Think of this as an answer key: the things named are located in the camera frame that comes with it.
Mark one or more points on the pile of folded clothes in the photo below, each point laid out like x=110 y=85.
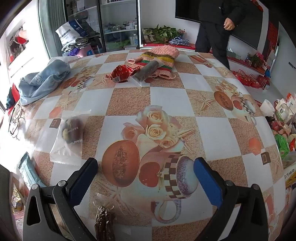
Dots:
x=76 y=46

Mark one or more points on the brown snack sticks clear wrapper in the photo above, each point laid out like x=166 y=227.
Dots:
x=104 y=222

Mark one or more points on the pink flower plant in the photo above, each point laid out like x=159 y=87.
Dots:
x=255 y=59

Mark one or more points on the red foil snack packet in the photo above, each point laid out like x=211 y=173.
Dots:
x=120 y=73

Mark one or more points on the green leafy plant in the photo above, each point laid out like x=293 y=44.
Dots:
x=161 y=32

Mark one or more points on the dark bar clear snack packet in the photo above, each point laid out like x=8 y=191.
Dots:
x=145 y=70

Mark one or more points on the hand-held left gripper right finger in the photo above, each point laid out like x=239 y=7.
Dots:
x=208 y=180

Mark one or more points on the white printed sack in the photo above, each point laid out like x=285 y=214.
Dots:
x=69 y=32

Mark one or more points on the pile of assorted snack packets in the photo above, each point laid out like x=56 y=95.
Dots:
x=283 y=143

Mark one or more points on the white bag green label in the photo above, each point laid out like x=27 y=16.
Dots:
x=284 y=109

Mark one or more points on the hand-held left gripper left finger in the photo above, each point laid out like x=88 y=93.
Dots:
x=84 y=176

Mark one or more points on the white paper roll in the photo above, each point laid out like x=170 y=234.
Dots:
x=267 y=106

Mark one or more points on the blue snack packet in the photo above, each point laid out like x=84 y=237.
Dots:
x=29 y=171

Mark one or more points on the translucent pastry snack packet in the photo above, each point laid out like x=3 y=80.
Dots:
x=70 y=134

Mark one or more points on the glass door cabinet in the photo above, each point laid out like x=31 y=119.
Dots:
x=120 y=14

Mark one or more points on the blue checkered cloth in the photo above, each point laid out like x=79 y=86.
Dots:
x=179 y=41

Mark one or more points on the red wall banner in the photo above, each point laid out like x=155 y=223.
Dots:
x=274 y=37

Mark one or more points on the pink striped knitted sweater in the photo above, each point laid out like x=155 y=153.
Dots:
x=165 y=54

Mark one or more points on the eyeglasses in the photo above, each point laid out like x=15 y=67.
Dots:
x=17 y=113

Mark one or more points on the red gift basket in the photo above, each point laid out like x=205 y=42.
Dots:
x=259 y=82
x=242 y=77

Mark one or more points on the red hanging cloth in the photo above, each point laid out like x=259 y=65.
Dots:
x=21 y=38

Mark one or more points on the light blue towel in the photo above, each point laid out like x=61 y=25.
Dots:
x=44 y=78

